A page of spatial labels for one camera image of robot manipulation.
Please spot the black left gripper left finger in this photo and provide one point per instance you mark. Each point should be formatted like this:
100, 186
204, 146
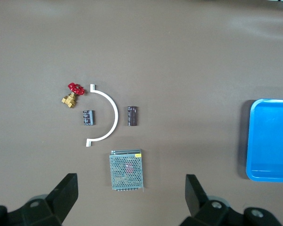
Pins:
56, 209

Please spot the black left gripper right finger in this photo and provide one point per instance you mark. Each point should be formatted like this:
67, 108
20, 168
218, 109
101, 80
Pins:
202, 213

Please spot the small black relay block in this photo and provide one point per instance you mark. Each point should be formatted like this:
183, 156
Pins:
88, 117

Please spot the long dark brown capacitor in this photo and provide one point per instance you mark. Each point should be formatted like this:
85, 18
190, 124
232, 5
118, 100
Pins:
132, 115

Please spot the metal mesh power supply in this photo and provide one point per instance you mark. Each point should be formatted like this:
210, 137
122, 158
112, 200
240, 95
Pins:
126, 170

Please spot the blue plastic tray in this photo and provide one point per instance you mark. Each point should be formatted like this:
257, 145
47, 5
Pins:
271, 141

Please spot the brown table mat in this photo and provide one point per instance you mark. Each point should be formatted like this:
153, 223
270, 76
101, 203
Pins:
155, 58

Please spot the white curved plastic bracket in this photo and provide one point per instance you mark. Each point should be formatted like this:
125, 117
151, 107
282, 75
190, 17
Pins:
115, 115

